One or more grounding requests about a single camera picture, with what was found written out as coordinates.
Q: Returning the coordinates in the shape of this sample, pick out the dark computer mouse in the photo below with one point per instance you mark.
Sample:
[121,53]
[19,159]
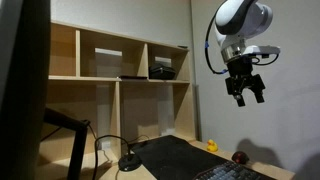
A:
[240,157]

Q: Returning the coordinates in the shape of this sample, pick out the round black stand base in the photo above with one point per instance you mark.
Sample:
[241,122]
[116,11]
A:
[129,162]

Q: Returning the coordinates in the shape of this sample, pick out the small dark flat item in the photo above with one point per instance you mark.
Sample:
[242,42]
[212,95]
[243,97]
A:
[182,47]

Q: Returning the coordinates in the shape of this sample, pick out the black monitor stand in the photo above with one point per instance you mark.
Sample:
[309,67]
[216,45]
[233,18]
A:
[78,143]

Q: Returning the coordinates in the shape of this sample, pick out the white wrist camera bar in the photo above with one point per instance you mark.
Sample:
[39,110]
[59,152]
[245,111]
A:
[265,50]

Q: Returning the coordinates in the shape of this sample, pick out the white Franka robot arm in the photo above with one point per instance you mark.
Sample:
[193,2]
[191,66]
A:
[240,20]

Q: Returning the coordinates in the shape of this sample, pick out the dark mechanical keyboard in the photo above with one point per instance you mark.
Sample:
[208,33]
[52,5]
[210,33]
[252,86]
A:
[230,171]

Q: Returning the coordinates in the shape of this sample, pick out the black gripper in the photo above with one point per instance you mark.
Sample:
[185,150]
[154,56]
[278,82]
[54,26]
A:
[241,81]

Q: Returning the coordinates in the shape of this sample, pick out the black desk mat white logo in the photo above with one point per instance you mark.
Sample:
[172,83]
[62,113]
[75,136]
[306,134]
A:
[166,153]

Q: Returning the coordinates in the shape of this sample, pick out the wooden shelf unit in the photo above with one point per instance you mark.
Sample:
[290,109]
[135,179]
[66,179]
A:
[133,100]

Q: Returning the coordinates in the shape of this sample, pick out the yellow rubber duck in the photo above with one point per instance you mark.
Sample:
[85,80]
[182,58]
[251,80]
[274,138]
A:
[212,146]

